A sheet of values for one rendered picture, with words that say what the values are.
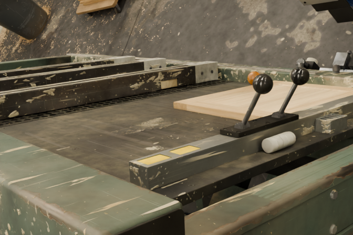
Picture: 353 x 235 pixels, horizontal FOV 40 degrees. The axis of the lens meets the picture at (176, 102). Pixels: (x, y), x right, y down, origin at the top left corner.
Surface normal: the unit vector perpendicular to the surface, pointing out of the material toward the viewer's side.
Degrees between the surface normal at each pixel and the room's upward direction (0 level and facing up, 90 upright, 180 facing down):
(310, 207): 90
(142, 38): 0
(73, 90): 90
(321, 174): 55
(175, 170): 90
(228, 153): 90
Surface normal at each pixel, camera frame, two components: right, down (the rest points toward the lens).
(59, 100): 0.67, 0.11
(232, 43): -0.63, -0.43
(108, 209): -0.04, -0.98
